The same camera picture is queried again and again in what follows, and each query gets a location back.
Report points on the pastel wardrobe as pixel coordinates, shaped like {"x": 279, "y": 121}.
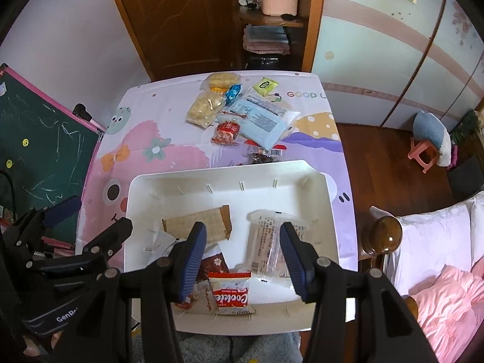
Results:
{"x": 383, "y": 61}

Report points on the stack of folded cloths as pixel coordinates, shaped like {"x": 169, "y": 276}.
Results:
{"x": 266, "y": 39}

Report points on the white red cookies packet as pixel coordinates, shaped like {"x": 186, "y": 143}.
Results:
{"x": 231, "y": 293}

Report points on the green yellow small packet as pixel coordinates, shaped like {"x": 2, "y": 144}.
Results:
{"x": 265, "y": 86}

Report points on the long cracker pack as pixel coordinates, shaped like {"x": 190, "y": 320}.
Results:
{"x": 217, "y": 222}

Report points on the pink blanket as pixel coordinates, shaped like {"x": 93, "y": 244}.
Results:
{"x": 451, "y": 310}

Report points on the cartoon printed tablecloth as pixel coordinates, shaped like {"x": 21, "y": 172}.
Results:
{"x": 149, "y": 133}

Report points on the dark snack with barcode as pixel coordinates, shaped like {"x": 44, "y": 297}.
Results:
{"x": 259, "y": 155}

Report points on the clear bag brown pastry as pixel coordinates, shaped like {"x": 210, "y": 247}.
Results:
{"x": 201, "y": 301}

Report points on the pink plastic stool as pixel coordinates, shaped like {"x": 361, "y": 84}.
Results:
{"x": 424, "y": 153}

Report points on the white blue wrapper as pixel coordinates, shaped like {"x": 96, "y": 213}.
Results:
{"x": 163, "y": 245}

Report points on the clear bag yellow puffs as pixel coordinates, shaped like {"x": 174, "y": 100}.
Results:
{"x": 205, "y": 108}

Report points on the yellow snack bag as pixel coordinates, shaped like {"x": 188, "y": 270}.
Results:
{"x": 220, "y": 82}

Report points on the dark red chocolate packet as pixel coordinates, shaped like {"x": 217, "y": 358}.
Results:
{"x": 212, "y": 261}

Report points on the wooden shelf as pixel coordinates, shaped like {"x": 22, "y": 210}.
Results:
{"x": 302, "y": 31}

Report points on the brown wooden door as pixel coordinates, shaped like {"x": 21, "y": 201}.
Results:
{"x": 184, "y": 37}

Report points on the small blue candy wrapper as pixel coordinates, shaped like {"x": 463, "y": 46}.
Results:
{"x": 232, "y": 93}

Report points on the blue white cushion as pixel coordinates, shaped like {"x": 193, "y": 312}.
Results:
{"x": 426, "y": 126}

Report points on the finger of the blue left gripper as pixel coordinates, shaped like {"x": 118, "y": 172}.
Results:
{"x": 61, "y": 211}
{"x": 110, "y": 241}

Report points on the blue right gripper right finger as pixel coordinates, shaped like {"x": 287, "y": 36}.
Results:
{"x": 299, "y": 258}

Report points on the light blue snack bag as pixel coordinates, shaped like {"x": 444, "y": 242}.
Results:
{"x": 260, "y": 120}

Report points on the wooden bed post knob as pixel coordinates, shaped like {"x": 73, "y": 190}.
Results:
{"x": 383, "y": 237}

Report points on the white printed snack packet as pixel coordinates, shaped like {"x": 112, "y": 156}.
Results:
{"x": 266, "y": 256}

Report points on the small red snack packet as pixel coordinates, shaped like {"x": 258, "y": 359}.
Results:
{"x": 226, "y": 133}

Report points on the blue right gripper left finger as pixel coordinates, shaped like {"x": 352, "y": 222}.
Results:
{"x": 189, "y": 259}

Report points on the green chalkboard pink frame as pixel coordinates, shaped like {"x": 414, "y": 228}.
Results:
{"x": 46, "y": 150}

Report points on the white pillow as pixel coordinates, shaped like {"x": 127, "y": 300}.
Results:
{"x": 450, "y": 236}

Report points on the white plastic tray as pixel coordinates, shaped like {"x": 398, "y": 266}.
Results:
{"x": 292, "y": 187}

